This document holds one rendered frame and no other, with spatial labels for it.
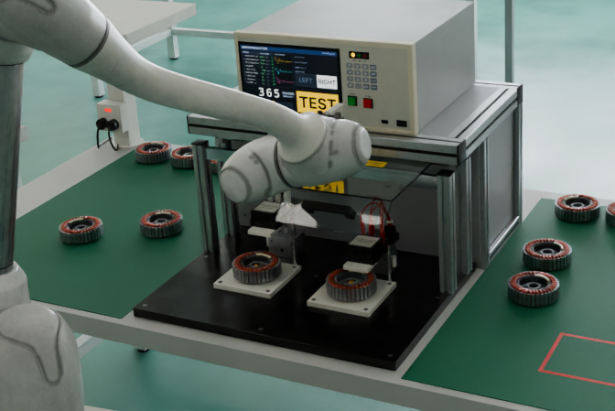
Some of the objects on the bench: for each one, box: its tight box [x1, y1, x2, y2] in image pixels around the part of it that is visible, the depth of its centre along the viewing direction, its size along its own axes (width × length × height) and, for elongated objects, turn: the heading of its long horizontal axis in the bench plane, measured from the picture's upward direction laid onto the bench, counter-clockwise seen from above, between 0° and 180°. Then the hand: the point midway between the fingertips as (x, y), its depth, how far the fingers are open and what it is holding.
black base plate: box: [133, 225, 476, 372], centre depth 262 cm, size 47×64×2 cm
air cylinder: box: [268, 227, 306, 259], centre depth 277 cm, size 5×8×6 cm
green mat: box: [401, 198, 615, 411], centre depth 251 cm, size 94×61×1 cm, turn 162°
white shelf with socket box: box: [90, 0, 197, 151], centre depth 340 cm, size 35×37×46 cm
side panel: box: [475, 103, 523, 270], centre depth 273 cm, size 28×3×32 cm, turn 162°
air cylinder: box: [371, 245, 398, 275], centre depth 266 cm, size 5×8×6 cm
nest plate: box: [213, 263, 301, 298], centre depth 266 cm, size 15×15×1 cm
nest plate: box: [307, 279, 396, 318], centre depth 255 cm, size 15×15×1 cm
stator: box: [59, 216, 103, 244], centre depth 299 cm, size 11×11×4 cm
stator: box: [508, 271, 559, 307], centre depth 253 cm, size 11×11×4 cm
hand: (334, 114), depth 244 cm, fingers closed
